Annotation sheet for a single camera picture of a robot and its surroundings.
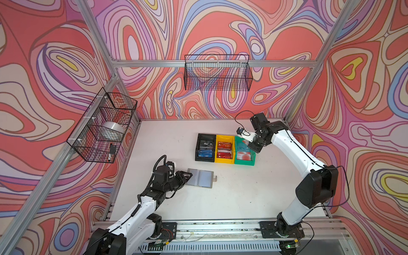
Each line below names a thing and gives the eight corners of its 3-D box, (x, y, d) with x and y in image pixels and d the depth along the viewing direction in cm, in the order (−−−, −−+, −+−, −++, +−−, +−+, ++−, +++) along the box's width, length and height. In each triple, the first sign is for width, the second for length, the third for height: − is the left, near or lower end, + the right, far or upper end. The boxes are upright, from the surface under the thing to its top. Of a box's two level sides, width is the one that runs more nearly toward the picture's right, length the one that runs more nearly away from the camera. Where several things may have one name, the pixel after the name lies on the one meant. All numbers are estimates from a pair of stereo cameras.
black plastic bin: (195, 162, 99) (194, 156, 93) (198, 138, 111) (198, 132, 105) (214, 163, 98) (214, 157, 93) (215, 140, 110) (216, 133, 105)
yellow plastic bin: (213, 162, 97) (213, 157, 93) (216, 138, 110) (216, 132, 105) (233, 164, 96) (234, 159, 91) (233, 140, 108) (235, 134, 104)
